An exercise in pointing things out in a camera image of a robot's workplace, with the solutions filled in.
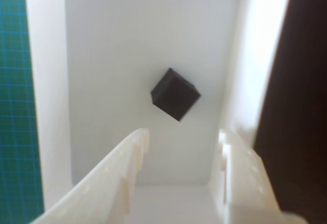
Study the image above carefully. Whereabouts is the black cube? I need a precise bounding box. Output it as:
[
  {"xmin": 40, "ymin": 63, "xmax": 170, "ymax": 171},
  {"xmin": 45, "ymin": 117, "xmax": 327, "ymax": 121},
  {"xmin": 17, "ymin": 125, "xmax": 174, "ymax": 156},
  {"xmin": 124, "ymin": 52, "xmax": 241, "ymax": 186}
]
[{"xmin": 150, "ymin": 67, "xmax": 202, "ymax": 123}]

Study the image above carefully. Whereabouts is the green cutting mat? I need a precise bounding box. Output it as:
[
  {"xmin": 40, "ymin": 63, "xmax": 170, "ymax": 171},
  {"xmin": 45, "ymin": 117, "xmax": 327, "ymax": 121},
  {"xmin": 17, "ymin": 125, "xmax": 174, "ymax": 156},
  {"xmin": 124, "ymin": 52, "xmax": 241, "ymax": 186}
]
[{"xmin": 0, "ymin": 0, "xmax": 44, "ymax": 217}]

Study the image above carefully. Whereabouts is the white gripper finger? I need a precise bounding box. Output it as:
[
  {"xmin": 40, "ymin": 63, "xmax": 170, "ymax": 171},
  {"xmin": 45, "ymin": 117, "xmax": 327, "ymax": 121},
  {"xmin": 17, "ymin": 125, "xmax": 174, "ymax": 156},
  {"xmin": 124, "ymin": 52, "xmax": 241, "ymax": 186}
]
[
  {"xmin": 209, "ymin": 128, "xmax": 308, "ymax": 224},
  {"xmin": 30, "ymin": 127, "xmax": 150, "ymax": 224}
]

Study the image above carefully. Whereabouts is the white rectangular plastic bin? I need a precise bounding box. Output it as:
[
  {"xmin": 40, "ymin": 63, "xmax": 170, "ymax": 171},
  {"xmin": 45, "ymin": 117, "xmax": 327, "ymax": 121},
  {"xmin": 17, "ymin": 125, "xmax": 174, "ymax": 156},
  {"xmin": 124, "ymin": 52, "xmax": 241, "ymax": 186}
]
[{"xmin": 24, "ymin": 0, "xmax": 293, "ymax": 224}]

